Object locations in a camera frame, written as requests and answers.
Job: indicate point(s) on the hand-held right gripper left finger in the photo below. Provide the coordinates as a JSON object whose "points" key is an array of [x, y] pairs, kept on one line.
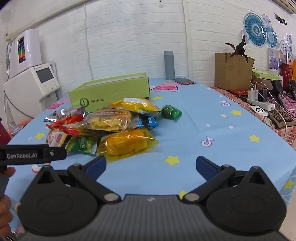
{"points": [[96, 165]]}

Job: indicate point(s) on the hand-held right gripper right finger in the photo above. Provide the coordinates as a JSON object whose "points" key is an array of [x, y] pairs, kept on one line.
{"points": [[205, 168]]}

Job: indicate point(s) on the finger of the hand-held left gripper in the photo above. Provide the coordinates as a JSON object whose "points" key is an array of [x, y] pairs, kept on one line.
{"points": [[57, 153]]}

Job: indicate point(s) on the white pink snack packet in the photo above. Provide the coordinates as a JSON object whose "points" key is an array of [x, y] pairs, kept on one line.
{"points": [[55, 138]]}

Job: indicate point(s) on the green pea packet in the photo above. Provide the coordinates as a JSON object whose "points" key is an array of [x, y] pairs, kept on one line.
{"points": [[81, 143]]}

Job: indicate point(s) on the clear red-edged dates packet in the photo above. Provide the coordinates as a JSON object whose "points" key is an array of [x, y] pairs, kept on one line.
{"points": [[67, 126]]}

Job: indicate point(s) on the yellow transparent snack packet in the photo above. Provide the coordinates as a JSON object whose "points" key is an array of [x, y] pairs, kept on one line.
{"points": [[124, 143]]}

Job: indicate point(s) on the clear packet yellow crackers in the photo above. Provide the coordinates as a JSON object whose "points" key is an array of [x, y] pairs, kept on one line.
{"points": [[108, 122]]}

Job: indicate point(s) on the small green shiny packet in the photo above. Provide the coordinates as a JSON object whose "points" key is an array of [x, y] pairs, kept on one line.
{"points": [[171, 112]]}

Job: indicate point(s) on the blue snack packet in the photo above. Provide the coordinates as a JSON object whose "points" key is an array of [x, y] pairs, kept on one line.
{"points": [[149, 122]]}

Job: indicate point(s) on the yellow snack bag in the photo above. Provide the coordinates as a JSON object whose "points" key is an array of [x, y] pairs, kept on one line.
{"points": [[138, 105]]}

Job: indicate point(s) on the green cardboard box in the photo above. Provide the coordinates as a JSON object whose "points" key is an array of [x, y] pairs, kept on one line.
{"points": [[111, 92]]}

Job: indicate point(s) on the person's left hand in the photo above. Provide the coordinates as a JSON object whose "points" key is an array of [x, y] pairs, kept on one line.
{"points": [[5, 213]]}

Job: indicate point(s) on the dark red object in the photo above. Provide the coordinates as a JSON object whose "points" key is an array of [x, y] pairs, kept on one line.
{"points": [[4, 133]]}

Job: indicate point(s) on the orange plastic object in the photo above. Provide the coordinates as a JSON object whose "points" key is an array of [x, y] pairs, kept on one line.
{"points": [[23, 126]]}

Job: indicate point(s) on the white device with screen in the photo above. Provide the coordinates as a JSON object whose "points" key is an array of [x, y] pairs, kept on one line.
{"points": [[25, 90]]}

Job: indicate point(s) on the checked red cloth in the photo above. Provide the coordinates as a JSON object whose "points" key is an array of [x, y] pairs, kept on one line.
{"points": [[233, 95]]}

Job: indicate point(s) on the white power strip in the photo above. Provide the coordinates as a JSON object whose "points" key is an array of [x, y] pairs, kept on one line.
{"points": [[266, 105]]}

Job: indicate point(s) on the white charger plug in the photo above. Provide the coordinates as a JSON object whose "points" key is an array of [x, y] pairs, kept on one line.
{"points": [[252, 94]]}

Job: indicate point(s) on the smartphone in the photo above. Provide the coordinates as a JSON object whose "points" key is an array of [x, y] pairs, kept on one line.
{"points": [[184, 81]]}

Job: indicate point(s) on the brown patterned bag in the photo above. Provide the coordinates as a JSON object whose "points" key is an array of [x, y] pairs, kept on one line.
{"points": [[282, 118]]}

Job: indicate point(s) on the black charger plug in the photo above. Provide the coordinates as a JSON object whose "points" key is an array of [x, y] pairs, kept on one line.
{"points": [[262, 95]]}

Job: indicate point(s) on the brown cardboard box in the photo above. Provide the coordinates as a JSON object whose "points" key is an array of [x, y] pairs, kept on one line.
{"points": [[231, 71]]}

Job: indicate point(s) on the black handheld device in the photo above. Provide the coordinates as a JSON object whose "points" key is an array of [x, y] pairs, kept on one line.
{"points": [[277, 89]]}

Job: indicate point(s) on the white water purifier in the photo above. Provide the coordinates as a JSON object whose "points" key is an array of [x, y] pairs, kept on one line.
{"points": [[30, 46]]}

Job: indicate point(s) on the grey bottle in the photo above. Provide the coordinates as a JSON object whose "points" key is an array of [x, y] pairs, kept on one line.
{"points": [[169, 64]]}

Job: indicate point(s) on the flat green box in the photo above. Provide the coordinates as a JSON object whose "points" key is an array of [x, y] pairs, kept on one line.
{"points": [[264, 74]]}

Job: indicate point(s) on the red jug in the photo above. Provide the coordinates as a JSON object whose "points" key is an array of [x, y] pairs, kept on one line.
{"points": [[286, 75]]}

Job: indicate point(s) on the dark purple plant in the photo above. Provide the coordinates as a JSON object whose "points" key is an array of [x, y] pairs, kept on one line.
{"points": [[239, 49]]}

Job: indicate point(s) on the small blue paper fan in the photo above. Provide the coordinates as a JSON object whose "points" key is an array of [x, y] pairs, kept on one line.
{"points": [[271, 36]]}

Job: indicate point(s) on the large blue paper fan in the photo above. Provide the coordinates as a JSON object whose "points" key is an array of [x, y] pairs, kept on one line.
{"points": [[254, 27]]}

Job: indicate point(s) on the wall picture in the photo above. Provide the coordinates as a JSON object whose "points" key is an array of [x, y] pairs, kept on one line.
{"points": [[274, 59]]}

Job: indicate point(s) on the black wall sign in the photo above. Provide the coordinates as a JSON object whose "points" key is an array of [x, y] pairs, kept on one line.
{"points": [[281, 19]]}

